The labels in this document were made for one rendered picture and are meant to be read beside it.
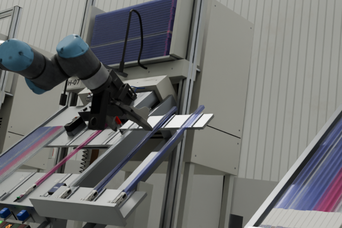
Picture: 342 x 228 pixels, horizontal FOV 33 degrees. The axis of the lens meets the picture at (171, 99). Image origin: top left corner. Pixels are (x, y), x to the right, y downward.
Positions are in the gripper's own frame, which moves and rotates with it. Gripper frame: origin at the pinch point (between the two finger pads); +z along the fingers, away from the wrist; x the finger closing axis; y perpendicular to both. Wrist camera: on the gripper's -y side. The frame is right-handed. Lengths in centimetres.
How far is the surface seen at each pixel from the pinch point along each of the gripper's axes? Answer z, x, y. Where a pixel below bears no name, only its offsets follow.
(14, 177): 15, 68, -8
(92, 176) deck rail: 15.5, 26.8, -5.7
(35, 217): 10.8, 35.6, -25.9
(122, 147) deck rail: 20.0, 26.1, 10.5
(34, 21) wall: 104, 366, 245
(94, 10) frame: 8, 82, 84
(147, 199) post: 14.8, -3.0, -13.0
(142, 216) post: 16.0, -3.0, -18.3
